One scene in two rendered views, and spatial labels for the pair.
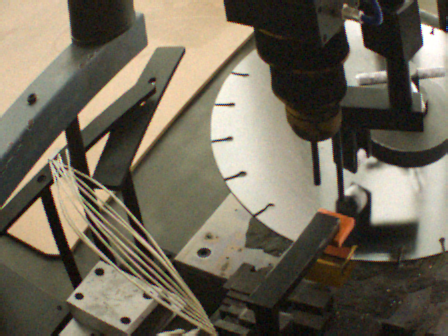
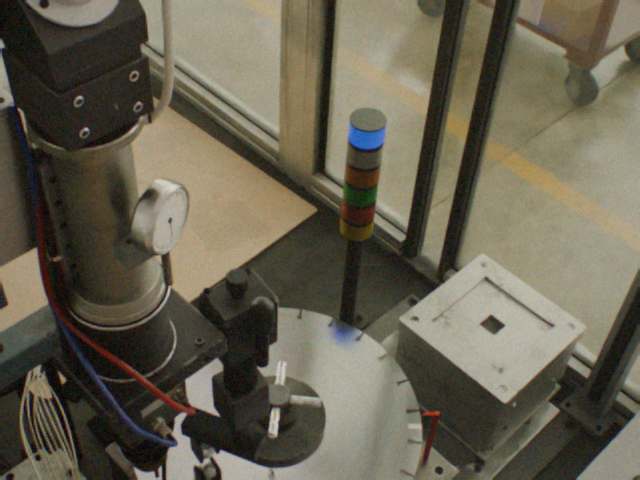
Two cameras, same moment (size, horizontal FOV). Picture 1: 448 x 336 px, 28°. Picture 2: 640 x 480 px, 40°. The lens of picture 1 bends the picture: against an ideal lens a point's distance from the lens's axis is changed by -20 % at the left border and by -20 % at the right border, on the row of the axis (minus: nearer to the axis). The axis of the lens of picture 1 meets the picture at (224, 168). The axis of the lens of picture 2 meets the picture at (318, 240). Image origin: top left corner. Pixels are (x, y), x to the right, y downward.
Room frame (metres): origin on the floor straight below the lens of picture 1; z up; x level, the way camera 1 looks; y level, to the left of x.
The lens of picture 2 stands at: (0.08, -0.24, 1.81)
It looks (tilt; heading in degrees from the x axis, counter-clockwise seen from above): 46 degrees down; 5
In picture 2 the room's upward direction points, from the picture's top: 4 degrees clockwise
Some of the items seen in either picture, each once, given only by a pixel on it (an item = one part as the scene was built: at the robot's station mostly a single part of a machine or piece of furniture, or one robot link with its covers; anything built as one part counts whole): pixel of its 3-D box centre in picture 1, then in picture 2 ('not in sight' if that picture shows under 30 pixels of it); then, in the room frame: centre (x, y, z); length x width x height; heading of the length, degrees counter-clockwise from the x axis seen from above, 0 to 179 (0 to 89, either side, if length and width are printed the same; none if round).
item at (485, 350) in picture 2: not in sight; (482, 357); (0.84, -0.41, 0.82); 0.18 x 0.18 x 0.15; 52
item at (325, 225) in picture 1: (301, 285); not in sight; (0.46, -0.04, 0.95); 0.10 x 0.03 x 0.07; 142
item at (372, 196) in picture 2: not in sight; (360, 187); (0.91, -0.22, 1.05); 0.05 x 0.04 x 0.03; 52
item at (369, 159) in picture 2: not in sight; (364, 149); (0.91, -0.22, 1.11); 0.05 x 0.04 x 0.03; 52
